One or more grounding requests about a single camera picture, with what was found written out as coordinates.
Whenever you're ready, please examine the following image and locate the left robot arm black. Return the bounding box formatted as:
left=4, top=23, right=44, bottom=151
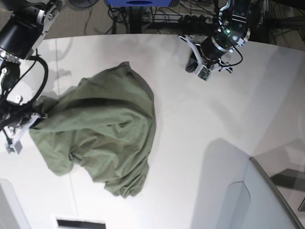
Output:
left=179, top=0, right=260, bottom=81

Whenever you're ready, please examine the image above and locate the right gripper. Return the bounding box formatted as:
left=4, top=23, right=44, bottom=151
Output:
left=0, top=113, right=47, bottom=154

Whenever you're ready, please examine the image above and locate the green t-shirt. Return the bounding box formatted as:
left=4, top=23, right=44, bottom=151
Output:
left=29, top=62, right=156, bottom=198

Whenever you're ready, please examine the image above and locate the blue bin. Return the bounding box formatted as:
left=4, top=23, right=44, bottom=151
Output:
left=105, top=0, right=180, bottom=7

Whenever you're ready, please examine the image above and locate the black power strip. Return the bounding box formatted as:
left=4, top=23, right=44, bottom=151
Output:
left=178, top=14, right=214, bottom=23

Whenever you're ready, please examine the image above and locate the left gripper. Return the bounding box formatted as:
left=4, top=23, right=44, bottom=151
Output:
left=177, top=35, right=233, bottom=81

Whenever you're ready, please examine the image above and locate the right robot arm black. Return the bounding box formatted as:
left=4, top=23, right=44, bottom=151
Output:
left=0, top=0, right=62, bottom=154

